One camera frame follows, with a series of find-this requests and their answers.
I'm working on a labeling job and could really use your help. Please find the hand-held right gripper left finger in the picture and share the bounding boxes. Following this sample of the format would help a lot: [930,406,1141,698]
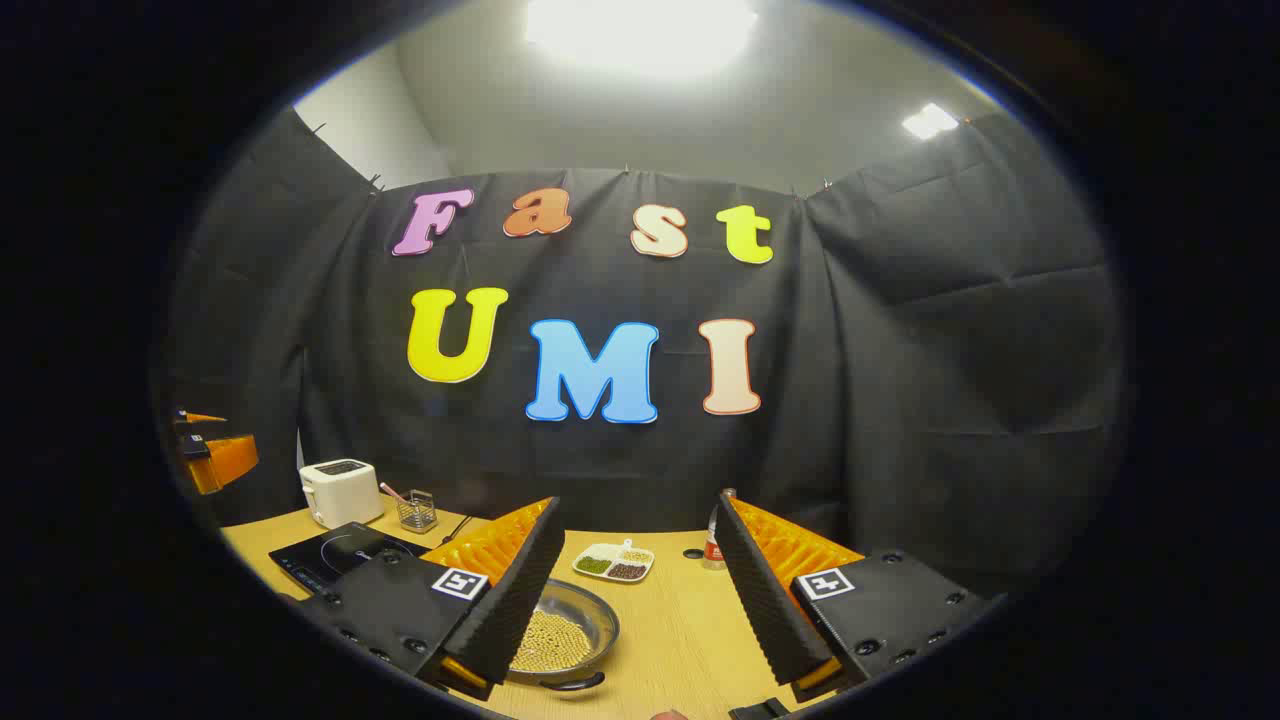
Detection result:
[297,497,566,701]

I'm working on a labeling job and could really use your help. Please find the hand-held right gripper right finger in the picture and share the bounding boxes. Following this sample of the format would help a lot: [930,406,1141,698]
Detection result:
[715,490,1001,704]

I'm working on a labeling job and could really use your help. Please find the pile of soybeans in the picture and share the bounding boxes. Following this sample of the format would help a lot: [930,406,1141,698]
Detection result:
[510,610,594,673]

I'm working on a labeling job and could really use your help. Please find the stainless steel pot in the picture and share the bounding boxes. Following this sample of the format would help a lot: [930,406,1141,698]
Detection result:
[505,578,621,693]

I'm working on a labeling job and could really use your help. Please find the black induction cooktop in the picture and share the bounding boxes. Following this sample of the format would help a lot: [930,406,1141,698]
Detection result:
[268,521,431,598]

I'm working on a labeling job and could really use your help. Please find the clear plastic water bottle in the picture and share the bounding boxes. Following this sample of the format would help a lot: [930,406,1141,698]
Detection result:
[702,488,736,571]

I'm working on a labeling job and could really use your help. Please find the white divided bean dish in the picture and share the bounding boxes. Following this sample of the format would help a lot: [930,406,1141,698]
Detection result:
[572,540,656,584]

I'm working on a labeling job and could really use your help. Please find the white toaster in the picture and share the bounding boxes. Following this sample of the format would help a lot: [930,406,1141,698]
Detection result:
[299,459,385,530]

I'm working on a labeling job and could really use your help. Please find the black backdrop cloth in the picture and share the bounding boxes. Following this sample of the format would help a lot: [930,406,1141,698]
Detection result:
[160,105,1131,601]

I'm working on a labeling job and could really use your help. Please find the small ceiling light panel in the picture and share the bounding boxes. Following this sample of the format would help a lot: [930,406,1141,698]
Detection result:
[902,103,961,141]

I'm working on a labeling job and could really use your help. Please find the large ceiling light panel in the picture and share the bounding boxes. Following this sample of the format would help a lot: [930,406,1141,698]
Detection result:
[525,0,761,76]

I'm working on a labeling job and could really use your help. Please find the wire mesh utensil holder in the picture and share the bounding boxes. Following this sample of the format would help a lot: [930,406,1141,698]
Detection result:
[396,489,439,534]

